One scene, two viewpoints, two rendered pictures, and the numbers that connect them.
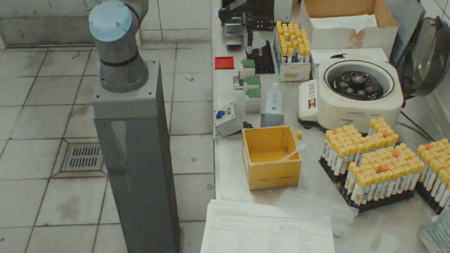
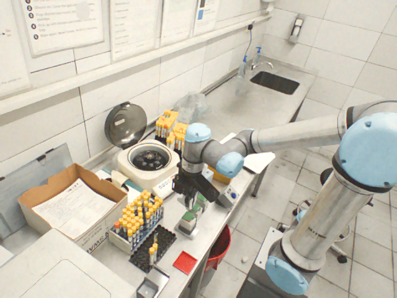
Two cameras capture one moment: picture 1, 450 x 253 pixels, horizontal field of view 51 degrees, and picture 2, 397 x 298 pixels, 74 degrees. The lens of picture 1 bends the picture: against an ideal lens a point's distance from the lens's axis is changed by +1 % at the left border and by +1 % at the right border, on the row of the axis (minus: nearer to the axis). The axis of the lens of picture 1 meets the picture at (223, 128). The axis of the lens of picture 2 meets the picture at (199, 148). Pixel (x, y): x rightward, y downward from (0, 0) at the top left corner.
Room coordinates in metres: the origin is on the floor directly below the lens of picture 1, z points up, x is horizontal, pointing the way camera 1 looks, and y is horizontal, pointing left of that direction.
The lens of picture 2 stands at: (1.84, 0.19, 1.78)
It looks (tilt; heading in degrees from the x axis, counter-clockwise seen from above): 37 degrees down; 205
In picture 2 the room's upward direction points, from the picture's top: 10 degrees clockwise
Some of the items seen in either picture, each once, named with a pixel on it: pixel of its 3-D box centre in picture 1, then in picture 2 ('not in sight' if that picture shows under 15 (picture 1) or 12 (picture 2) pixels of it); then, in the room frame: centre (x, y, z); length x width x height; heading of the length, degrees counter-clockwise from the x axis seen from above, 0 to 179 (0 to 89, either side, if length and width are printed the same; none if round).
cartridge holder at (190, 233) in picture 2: (246, 79); (187, 226); (1.26, -0.08, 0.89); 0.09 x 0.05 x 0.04; 92
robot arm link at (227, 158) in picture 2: not in sight; (225, 157); (1.25, 0.00, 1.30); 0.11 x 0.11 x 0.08; 81
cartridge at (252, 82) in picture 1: (251, 88); (194, 212); (1.19, -0.09, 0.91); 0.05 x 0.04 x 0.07; 91
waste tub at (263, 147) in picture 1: (270, 157); (223, 166); (0.87, -0.12, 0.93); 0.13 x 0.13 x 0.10; 6
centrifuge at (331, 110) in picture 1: (349, 95); (152, 167); (1.11, -0.38, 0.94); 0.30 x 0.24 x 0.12; 82
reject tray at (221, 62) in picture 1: (223, 62); (185, 262); (1.38, -0.01, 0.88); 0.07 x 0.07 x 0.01; 1
